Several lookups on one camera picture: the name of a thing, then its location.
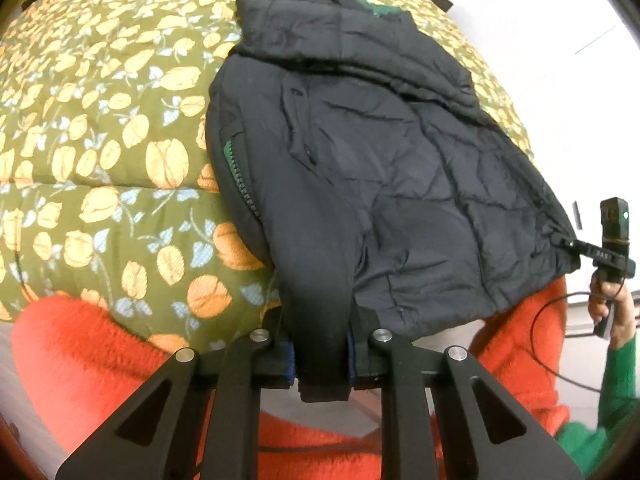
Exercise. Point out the green sleeve right forearm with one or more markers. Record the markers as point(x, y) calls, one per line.
point(586, 447)

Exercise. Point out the green floral bed quilt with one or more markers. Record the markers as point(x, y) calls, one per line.
point(107, 192)

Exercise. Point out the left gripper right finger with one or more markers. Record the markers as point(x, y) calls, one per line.
point(445, 416)

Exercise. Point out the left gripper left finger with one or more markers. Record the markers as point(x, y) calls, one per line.
point(197, 416)

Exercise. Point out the person right hand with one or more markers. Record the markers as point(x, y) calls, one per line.
point(613, 302)

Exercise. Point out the orange fleece trousers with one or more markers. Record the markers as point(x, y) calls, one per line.
point(77, 365)

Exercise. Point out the black puffer jacket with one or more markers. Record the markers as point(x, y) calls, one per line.
point(355, 161)

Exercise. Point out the white wardrobe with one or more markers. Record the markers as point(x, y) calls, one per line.
point(560, 27)

